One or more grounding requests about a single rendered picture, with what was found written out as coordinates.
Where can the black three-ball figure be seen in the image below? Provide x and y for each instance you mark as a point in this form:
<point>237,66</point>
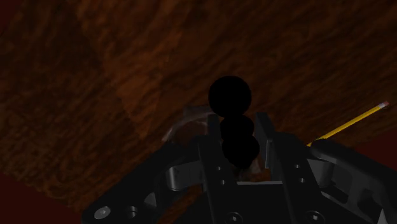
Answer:
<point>230,96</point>

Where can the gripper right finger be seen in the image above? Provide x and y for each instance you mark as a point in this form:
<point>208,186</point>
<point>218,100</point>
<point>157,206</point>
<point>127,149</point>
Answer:
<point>288,155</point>

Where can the brown wooden table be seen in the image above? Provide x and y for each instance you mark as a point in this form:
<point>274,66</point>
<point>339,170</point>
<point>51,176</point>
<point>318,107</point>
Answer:
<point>124,62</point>

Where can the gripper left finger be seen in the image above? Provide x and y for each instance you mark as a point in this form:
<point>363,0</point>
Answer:
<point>214,161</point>

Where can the clear glass bowl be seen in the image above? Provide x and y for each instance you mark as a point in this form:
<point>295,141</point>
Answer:
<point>186,128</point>

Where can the yellow pencil with pink eraser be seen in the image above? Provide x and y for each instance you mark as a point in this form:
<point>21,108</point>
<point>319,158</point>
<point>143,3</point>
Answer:
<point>350,123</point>

